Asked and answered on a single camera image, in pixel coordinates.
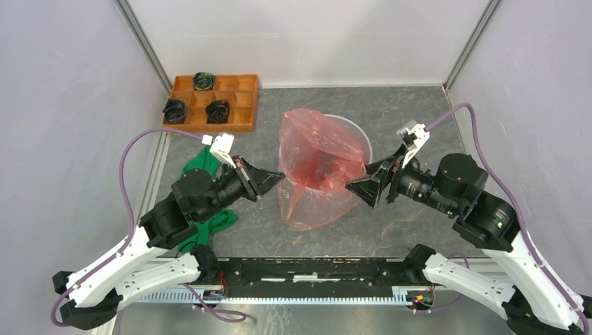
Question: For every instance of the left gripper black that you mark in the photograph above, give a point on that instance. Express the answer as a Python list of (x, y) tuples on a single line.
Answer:
[(259, 180)]

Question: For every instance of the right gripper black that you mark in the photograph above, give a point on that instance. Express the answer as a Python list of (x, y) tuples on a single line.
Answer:
[(369, 188)]

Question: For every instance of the grey plastic trash bin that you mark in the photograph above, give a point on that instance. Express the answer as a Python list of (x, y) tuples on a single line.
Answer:
[(357, 133)]

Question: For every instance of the red plastic trash bag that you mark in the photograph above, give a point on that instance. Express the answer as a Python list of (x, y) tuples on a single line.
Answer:
[(318, 157)]

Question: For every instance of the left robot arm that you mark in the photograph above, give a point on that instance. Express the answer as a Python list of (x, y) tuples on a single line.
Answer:
[(91, 296)]

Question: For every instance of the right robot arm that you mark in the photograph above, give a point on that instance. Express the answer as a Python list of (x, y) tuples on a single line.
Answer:
[(529, 302)]

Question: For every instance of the green cloth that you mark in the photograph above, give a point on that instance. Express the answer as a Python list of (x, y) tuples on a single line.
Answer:
[(226, 218)]

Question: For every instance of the black rolled item middle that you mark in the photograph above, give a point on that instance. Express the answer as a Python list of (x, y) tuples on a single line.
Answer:
[(218, 112)]

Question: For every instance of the black rolled item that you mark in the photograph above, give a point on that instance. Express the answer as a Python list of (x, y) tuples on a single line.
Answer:
[(218, 112), (174, 112), (203, 81)]

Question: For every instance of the orange wooden compartment tray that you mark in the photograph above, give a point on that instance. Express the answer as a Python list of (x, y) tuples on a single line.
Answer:
[(202, 103)]

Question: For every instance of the black rolled item left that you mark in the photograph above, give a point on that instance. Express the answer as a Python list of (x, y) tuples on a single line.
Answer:
[(174, 112)]

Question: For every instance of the black rolled item top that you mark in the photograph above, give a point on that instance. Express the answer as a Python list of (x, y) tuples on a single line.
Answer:
[(203, 81)]

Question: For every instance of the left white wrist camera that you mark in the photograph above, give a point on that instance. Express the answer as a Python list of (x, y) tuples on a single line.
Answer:
[(220, 147)]

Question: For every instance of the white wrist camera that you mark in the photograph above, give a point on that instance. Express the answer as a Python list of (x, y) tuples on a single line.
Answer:
[(220, 147), (414, 137)]

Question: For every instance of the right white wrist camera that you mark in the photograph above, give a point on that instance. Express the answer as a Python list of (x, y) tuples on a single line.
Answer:
[(414, 137)]

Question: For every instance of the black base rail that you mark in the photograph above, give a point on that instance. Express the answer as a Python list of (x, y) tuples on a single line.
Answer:
[(312, 277)]

